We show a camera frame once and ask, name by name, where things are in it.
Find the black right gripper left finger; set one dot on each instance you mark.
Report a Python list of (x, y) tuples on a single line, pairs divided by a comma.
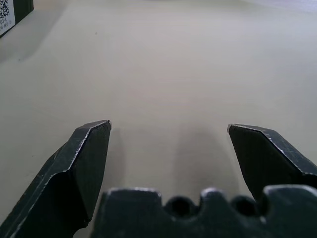
[(62, 178)]

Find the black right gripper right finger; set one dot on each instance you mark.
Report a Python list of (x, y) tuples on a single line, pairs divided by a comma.
[(270, 158)]

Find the dark box with QR label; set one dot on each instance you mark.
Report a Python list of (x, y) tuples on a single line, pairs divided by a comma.
[(13, 15)]

